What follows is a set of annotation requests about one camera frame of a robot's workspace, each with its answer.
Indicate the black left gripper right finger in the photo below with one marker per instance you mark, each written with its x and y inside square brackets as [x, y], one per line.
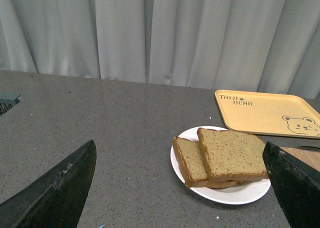
[296, 185]

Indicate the bread slice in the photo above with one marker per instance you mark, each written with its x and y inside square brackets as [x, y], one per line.
[232, 155]
[192, 166]

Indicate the white round plate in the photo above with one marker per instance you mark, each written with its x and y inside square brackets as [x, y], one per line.
[248, 192]

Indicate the grey curtain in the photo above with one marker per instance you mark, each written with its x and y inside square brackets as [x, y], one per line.
[270, 46]

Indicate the wooden cutting board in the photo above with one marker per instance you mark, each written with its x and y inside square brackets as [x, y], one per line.
[310, 155]

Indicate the green grey table fixture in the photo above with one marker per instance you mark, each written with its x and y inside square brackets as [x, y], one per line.
[8, 100]

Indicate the yellow bear tray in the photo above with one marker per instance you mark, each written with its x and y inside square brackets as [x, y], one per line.
[268, 114]

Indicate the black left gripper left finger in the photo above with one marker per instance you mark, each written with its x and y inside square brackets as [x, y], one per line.
[57, 198]

